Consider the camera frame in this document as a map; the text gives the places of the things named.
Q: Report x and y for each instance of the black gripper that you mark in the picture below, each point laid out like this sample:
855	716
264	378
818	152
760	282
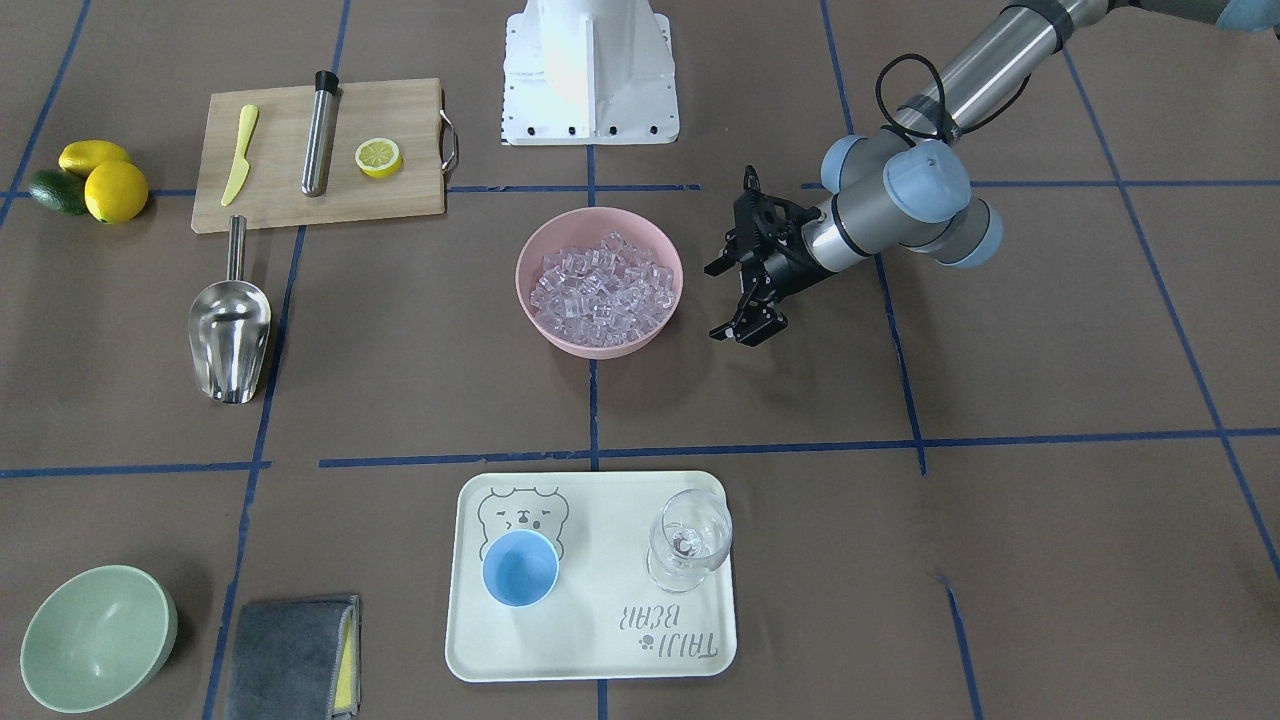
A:
789	263

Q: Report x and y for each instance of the steel ice scoop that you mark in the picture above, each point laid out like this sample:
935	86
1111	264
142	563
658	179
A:
229	326

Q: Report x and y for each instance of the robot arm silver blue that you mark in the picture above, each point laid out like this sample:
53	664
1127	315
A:
904	185

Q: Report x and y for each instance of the pink bowl with ice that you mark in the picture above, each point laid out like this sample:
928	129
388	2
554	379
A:
599	282

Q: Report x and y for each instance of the light blue cup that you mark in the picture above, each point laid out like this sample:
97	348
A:
521	568

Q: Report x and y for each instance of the clear wine glass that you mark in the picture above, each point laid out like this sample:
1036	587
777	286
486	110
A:
690	539

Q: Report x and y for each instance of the cream serving tray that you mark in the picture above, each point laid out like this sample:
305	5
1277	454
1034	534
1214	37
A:
605	617

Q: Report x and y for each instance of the lemon half slice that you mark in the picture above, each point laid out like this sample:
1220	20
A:
379	157

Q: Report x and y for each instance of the yellow plastic knife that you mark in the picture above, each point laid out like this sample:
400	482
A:
240	166

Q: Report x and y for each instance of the grey yellow sponge cloth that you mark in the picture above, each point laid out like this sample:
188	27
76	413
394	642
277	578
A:
297	659

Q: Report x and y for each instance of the yellow lemon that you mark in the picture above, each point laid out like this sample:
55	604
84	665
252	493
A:
116	192
80	158

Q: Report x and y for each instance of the green bowl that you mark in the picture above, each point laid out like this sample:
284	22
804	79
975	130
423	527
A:
97	638

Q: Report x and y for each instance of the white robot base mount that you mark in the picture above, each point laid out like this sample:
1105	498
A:
585	73

